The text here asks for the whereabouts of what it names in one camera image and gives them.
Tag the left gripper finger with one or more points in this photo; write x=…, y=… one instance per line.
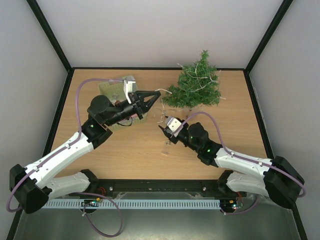
x=148, y=101
x=145, y=93

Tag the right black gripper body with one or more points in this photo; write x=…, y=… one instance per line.
x=170, y=135

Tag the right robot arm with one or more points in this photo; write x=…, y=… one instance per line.
x=274, y=178

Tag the small green christmas tree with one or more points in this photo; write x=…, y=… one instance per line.
x=197, y=84

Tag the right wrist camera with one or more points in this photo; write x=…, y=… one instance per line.
x=173, y=124

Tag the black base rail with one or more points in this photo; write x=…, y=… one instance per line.
x=206, y=188

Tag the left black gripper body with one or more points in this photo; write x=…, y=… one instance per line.
x=136, y=104

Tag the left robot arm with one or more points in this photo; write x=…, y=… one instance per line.
x=31, y=185

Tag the white slotted cable duct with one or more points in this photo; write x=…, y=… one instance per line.
x=136, y=204

